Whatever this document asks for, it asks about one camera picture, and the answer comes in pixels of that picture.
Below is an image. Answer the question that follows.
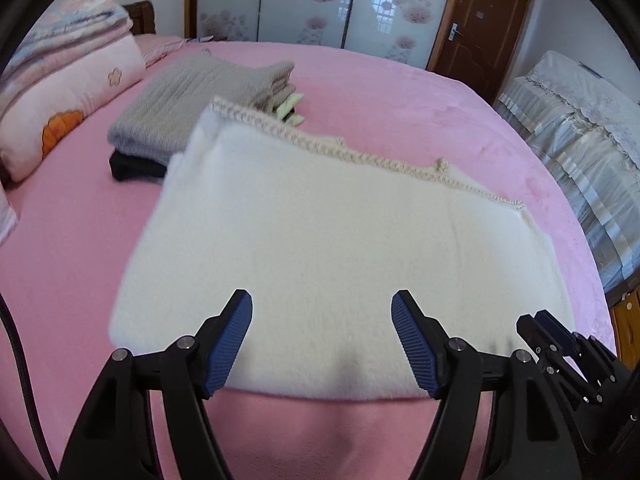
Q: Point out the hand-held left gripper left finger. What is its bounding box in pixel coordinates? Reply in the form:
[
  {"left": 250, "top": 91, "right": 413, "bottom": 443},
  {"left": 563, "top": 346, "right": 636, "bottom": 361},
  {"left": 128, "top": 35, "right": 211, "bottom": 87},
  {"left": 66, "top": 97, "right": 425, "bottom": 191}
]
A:
[{"left": 60, "top": 289, "right": 253, "bottom": 480}]

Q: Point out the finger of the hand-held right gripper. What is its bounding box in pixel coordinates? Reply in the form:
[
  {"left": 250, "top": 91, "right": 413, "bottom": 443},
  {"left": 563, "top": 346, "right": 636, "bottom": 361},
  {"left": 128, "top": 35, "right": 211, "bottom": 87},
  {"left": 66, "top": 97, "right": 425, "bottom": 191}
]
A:
[
  {"left": 516, "top": 314, "right": 601, "bottom": 406},
  {"left": 534, "top": 310, "right": 618, "bottom": 381}
]

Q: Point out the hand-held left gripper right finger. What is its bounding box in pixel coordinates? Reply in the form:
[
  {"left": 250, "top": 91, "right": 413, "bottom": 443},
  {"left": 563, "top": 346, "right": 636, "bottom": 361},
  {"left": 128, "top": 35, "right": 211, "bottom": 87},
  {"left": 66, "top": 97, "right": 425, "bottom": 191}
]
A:
[{"left": 391, "top": 290, "right": 583, "bottom": 480}]

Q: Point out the white fluffy cardigan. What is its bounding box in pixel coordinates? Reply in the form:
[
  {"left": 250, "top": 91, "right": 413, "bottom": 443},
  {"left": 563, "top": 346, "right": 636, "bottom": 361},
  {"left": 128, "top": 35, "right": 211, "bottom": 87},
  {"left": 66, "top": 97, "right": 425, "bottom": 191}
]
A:
[{"left": 109, "top": 96, "right": 575, "bottom": 403}]

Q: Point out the wooden drawer cabinet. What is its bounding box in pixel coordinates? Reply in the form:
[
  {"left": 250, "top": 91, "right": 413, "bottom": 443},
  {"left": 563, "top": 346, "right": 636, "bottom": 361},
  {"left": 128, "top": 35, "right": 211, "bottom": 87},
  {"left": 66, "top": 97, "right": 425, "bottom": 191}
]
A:
[{"left": 607, "top": 285, "right": 640, "bottom": 361}]

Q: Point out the black folded garment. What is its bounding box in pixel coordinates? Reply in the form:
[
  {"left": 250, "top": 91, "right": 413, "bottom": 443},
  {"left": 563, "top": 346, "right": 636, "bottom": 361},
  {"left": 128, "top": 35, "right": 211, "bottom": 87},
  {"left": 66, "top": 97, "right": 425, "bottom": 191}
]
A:
[{"left": 110, "top": 150, "right": 168, "bottom": 183}]

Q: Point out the pink bed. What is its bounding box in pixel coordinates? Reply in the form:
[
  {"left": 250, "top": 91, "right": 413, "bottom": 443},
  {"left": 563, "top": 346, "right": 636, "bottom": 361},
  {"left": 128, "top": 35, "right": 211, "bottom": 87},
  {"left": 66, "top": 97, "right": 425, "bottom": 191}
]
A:
[{"left": 0, "top": 35, "right": 616, "bottom": 480}]

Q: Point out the grey folded sweater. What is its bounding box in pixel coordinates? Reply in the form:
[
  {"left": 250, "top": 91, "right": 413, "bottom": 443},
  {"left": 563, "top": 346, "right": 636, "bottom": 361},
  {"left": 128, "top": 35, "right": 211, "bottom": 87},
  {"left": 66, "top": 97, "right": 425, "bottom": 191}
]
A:
[{"left": 108, "top": 50, "right": 296, "bottom": 166}]

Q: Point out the pale green white garment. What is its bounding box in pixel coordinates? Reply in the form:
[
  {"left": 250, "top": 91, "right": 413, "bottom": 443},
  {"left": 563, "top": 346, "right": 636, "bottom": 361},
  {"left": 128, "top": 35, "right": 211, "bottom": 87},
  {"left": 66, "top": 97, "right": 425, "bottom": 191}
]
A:
[{"left": 260, "top": 85, "right": 306, "bottom": 126}]

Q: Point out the pink flower print quilt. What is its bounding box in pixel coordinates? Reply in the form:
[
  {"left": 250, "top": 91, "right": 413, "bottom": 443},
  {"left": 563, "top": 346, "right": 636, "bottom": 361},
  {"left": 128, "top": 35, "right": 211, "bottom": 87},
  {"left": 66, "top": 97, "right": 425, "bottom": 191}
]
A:
[{"left": 0, "top": 35, "right": 146, "bottom": 183}]

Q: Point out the brown wooden door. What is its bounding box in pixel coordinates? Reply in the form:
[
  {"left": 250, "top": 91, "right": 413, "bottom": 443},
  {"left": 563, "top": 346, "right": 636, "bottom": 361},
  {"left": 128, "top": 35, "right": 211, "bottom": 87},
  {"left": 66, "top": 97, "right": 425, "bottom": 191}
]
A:
[{"left": 425, "top": 0, "right": 533, "bottom": 101}]

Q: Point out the brown wooden headboard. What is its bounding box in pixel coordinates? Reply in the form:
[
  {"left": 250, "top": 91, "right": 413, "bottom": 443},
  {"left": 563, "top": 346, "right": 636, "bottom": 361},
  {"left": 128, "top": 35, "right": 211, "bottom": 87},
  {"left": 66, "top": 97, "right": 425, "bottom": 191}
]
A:
[{"left": 122, "top": 1, "right": 156, "bottom": 36}]

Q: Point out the pastel striped folded blanket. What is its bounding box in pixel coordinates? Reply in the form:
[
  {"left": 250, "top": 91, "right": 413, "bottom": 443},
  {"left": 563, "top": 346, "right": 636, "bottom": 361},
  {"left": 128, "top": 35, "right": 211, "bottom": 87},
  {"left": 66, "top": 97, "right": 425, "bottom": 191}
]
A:
[{"left": 0, "top": 0, "right": 133, "bottom": 86}]

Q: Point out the floral sliding door wardrobe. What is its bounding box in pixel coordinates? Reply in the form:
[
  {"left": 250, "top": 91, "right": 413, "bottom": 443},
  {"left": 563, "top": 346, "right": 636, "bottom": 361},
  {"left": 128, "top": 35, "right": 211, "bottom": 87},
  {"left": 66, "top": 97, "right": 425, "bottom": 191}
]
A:
[{"left": 185, "top": 0, "right": 458, "bottom": 68}]

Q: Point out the black cable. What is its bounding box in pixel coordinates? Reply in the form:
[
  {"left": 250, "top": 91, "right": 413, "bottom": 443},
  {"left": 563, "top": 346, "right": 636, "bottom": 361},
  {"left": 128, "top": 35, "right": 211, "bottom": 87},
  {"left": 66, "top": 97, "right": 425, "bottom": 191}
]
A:
[{"left": 0, "top": 290, "right": 58, "bottom": 480}]

